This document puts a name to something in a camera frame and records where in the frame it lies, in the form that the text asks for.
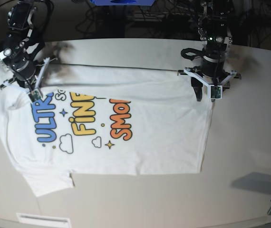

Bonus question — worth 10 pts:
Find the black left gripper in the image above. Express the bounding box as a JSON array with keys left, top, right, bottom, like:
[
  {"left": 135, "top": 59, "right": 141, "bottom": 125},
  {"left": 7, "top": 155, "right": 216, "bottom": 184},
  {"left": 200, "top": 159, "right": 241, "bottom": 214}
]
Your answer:
[{"left": 191, "top": 48, "right": 231, "bottom": 102}]

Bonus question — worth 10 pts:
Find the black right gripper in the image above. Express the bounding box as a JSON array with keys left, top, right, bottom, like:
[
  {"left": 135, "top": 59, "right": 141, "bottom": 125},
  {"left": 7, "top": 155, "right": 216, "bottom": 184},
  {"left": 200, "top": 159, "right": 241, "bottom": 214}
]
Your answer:
[{"left": 3, "top": 53, "right": 37, "bottom": 88}]

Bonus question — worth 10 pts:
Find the white printed T-shirt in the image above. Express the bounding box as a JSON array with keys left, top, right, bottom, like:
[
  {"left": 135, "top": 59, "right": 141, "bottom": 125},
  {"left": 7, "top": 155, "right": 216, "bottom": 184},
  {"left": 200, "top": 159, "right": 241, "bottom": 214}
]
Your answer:
[{"left": 0, "top": 64, "right": 213, "bottom": 197}]

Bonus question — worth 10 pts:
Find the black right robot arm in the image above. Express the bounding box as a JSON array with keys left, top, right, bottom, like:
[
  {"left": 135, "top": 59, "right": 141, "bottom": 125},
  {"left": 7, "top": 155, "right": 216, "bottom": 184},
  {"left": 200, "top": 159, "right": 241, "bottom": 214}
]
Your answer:
[{"left": 0, "top": 0, "right": 54, "bottom": 91}]

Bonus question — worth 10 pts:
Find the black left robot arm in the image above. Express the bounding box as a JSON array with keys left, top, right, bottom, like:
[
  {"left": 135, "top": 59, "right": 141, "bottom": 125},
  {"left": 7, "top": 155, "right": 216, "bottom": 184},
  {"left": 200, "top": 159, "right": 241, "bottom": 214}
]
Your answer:
[{"left": 191, "top": 0, "right": 232, "bottom": 102}]

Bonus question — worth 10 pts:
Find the blue box at top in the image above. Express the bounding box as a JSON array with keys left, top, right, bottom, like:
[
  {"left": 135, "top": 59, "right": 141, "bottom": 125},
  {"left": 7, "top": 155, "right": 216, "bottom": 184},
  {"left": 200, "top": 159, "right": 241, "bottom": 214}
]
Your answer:
[{"left": 90, "top": 0, "right": 155, "bottom": 6}]

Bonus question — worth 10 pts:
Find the white paper label sheet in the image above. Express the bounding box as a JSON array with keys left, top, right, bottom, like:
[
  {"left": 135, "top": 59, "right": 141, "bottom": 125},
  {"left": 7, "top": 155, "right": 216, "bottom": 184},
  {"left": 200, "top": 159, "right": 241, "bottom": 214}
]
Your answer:
[{"left": 16, "top": 213, "right": 72, "bottom": 228}]

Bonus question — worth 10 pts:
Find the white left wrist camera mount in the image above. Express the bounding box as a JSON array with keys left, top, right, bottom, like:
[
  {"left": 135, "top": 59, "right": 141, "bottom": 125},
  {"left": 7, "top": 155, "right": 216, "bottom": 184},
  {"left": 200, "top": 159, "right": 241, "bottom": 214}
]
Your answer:
[{"left": 177, "top": 67, "right": 242, "bottom": 102}]

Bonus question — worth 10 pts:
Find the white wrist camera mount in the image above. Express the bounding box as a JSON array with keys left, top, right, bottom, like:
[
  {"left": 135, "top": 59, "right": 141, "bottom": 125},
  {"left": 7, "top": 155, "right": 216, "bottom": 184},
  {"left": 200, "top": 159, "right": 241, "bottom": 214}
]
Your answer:
[
  {"left": 0, "top": 57, "right": 57, "bottom": 103},
  {"left": 177, "top": 67, "right": 242, "bottom": 102}
]

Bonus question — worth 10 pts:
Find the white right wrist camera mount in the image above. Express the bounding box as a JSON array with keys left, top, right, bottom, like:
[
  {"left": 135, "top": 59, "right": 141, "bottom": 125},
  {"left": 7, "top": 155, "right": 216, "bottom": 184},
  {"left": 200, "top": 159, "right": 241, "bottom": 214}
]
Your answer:
[{"left": 0, "top": 57, "right": 57, "bottom": 103}]

